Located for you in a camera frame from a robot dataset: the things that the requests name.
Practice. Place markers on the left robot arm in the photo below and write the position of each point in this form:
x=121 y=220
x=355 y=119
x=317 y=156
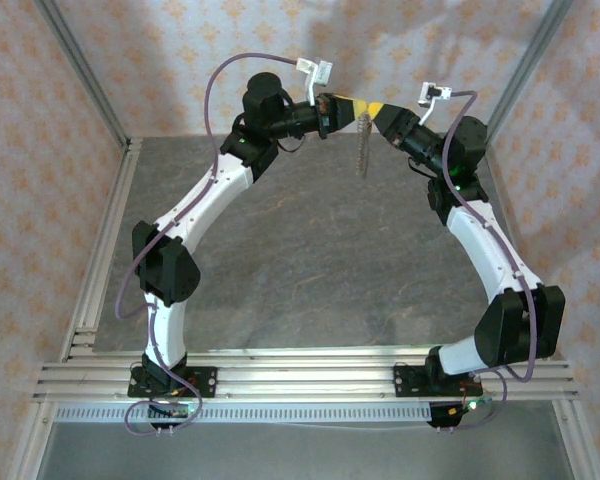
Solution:
x=225 y=192

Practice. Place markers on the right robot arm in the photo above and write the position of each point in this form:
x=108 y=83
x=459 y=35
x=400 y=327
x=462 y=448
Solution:
x=475 y=240

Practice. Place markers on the dark slate-pattern table mat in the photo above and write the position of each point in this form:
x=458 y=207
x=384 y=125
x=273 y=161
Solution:
x=305 y=250

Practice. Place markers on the small circuit board with LED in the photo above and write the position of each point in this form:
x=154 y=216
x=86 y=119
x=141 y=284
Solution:
x=177 y=411
x=475 y=404

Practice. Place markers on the grey metal panel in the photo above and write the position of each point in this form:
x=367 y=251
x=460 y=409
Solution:
x=305 y=455

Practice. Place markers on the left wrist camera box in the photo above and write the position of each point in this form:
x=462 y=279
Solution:
x=325 y=71

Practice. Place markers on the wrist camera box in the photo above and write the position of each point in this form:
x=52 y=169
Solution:
x=325 y=71
x=437 y=95

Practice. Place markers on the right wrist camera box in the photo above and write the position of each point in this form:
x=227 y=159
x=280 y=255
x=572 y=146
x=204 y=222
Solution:
x=437 y=95

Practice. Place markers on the aluminium side rail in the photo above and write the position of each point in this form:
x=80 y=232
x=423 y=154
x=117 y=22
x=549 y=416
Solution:
x=502 y=200
x=122 y=175

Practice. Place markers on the aluminium frame post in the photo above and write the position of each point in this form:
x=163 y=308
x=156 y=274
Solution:
x=83 y=70
x=524 y=70

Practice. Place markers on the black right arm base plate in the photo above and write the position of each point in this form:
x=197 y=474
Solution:
x=402 y=375

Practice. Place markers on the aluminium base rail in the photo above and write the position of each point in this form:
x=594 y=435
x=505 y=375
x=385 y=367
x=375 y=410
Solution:
x=305 y=382

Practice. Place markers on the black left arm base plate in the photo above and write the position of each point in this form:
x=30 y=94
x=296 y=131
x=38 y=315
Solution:
x=205 y=372

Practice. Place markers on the aluminium lower frame bar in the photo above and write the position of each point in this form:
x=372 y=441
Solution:
x=31 y=440
x=577 y=440

